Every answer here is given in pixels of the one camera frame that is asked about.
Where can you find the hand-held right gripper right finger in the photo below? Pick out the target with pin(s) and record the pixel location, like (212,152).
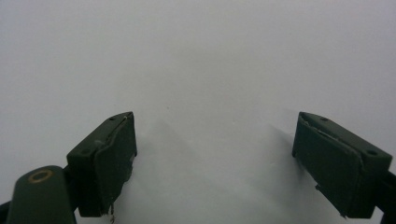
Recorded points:
(339,161)

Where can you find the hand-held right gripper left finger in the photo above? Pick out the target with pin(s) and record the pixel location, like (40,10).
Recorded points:
(106,165)

